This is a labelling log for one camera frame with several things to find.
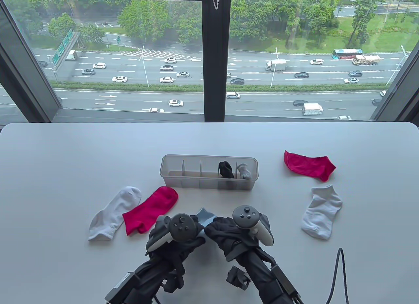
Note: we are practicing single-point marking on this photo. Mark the person's right forearm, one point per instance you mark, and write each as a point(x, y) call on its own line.
point(265, 281)

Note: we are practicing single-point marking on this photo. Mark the translucent divided organizer box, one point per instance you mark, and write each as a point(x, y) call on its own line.
point(196, 183)

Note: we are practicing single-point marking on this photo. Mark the short white sock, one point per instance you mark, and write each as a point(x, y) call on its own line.
point(320, 215)

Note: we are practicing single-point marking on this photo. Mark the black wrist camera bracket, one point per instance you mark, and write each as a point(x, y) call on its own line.
point(172, 284)
point(237, 277)

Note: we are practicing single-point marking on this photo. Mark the black window frame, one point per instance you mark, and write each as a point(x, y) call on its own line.
point(216, 55)

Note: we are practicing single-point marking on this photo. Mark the long white sock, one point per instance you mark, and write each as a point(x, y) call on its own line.
point(111, 215)

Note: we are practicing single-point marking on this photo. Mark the long red sock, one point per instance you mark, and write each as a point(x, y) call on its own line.
point(150, 205)

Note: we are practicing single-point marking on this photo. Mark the short red sock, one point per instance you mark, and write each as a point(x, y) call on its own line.
point(307, 165)

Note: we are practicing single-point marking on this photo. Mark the person's left forearm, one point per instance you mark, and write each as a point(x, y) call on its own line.
point(150, 281)

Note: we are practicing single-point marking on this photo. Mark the black labelled adapter box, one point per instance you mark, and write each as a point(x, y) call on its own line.
point(284, 284)

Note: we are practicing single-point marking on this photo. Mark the grey and white controller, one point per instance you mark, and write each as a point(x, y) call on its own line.
point(183, 227)
point(245, 215)

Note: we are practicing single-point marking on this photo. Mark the grey sock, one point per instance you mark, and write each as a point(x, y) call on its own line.
point(245, 173)

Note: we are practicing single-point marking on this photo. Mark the short light blue sock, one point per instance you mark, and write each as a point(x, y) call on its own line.
point(205, 216)

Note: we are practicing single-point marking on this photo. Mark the person's left hand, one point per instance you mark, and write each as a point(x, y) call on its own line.
point(183, 251)

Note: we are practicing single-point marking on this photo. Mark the black sock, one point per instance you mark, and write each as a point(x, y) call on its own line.
point(226, 169)

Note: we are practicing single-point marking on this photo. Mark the person's right hand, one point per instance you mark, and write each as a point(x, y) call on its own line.
point(226, 238)

